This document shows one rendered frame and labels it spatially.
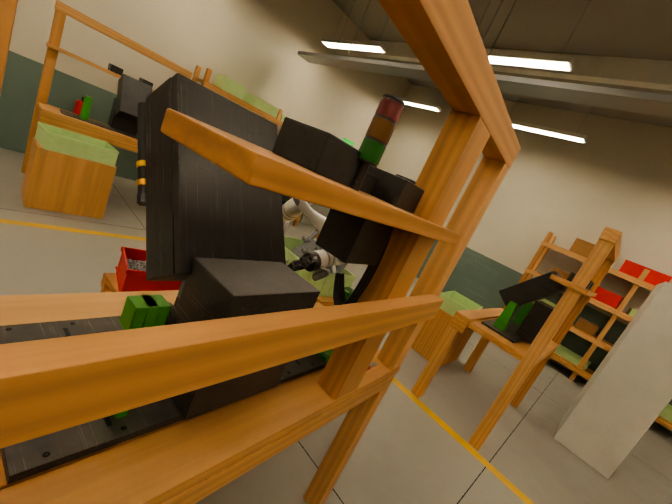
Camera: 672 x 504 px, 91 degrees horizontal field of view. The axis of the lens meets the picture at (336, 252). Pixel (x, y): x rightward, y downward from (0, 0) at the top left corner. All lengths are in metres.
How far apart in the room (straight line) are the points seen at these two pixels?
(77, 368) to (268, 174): 0.29
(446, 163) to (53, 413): 0.95
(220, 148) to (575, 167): 7.96
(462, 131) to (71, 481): 1.15
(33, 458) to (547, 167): 8.23
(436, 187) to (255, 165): 0.68
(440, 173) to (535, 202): 7.16
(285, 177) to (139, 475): 0.65
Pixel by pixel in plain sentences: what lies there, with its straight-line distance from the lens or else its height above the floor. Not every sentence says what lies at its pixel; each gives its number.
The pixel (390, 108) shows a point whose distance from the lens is 0.70.
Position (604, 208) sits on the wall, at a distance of 7.98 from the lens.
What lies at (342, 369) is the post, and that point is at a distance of 1.15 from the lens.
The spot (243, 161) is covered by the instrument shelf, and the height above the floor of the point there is 1.52.
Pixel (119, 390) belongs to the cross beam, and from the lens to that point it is 0.49.
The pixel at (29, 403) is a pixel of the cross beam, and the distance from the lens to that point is 0.46.
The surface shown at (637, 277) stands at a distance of 7.28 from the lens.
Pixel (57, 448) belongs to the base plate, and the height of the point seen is 0.90.
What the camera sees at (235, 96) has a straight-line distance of 6.46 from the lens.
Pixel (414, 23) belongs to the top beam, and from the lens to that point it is 0.73.
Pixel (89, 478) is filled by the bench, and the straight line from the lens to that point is 0.85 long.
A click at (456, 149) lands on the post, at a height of 1.75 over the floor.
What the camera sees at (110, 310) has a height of 0.90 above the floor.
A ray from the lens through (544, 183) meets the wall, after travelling 8.21.
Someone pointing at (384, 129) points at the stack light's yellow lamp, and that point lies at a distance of 0.70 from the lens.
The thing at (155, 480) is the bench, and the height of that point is 0.88.
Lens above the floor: 1.56
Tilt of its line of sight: 12 degrees down
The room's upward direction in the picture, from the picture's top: 25 degrees clockwise
